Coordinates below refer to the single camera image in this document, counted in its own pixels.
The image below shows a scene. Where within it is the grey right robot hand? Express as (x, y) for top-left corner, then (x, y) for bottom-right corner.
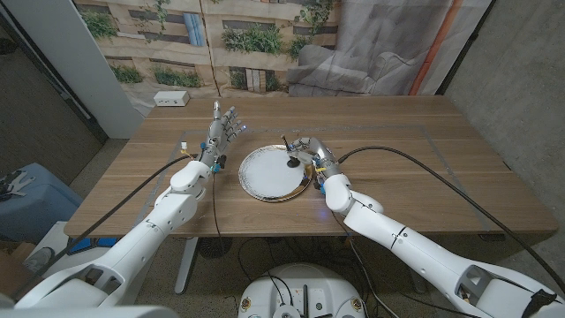
(286, 136), (343, 179)

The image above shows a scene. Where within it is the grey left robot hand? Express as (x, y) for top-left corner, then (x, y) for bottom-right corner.
(197, 100), (247, 174)

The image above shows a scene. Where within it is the black makeup brush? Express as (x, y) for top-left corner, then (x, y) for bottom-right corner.
(281, 134), (302, 170)

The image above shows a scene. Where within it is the white plate with gold rim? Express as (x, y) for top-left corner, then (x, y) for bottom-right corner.
(237, 144), (315, 203)

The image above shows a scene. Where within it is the white power strip box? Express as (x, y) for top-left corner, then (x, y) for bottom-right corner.
(153, 90), (191, 108)

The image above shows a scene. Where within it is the printed fabric backdrop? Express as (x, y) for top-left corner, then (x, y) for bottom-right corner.
(72, 0), (493, 118)

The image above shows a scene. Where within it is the black round floor object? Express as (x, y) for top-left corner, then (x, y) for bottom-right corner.
(197, 237), (234, 261)

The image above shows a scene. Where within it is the white table leg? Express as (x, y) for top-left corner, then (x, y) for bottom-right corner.
(174, 237), (200, 295)

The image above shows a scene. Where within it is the white robot torso base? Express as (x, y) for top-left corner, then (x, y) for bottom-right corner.
(237, 262), (367, 318)

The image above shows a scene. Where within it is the blue plastic container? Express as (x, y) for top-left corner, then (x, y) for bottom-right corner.
(0, 162), (84, 244)

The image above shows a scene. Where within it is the thin black left wrist cable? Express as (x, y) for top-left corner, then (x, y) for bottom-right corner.
(211, 174), (225, 256)

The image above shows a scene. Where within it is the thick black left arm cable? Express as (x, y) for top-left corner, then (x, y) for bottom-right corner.
(11, 153), (200, 304)

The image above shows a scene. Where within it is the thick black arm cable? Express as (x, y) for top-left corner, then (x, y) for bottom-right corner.
(11, 153), (200, 304)
(337, 145), (565, 295)

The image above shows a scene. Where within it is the white floor cable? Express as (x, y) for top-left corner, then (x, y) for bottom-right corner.
(347, 237), (390, 318)

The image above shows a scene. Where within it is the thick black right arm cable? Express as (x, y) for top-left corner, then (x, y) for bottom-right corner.
(337, 145), (565, 295)

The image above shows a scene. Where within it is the grey metal bracket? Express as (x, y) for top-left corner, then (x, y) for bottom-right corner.
(0, 170), (37, 203)

